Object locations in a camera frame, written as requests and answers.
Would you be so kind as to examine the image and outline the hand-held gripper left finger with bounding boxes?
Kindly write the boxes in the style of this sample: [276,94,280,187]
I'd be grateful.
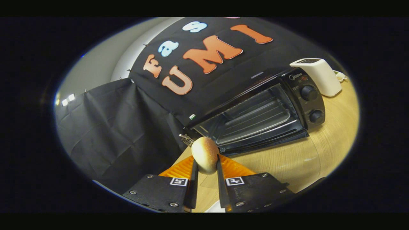
[122,156,199,213]

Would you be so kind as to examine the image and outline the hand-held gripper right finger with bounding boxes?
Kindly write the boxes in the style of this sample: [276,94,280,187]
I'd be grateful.
[217,155,296,213]

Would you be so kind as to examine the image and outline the round brown bread bun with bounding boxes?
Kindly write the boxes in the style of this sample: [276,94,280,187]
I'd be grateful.
[191,137,220,175]

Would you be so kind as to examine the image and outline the black toaster oven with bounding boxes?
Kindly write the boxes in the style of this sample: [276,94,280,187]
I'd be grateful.
[183,67,326,157]

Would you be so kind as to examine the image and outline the white bread toaster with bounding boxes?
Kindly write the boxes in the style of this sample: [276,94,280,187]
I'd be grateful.
[289,58,342,97]

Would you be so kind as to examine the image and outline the small ceiling light panel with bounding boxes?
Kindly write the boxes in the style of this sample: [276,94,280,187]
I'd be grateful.
[61,93,76,107]

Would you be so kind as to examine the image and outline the small wire basket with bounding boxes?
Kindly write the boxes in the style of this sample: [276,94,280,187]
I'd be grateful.
[179,134,195,147]

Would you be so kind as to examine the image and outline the white toaster cable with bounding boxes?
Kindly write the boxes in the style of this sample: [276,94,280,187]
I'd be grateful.
[332,70,347,83]

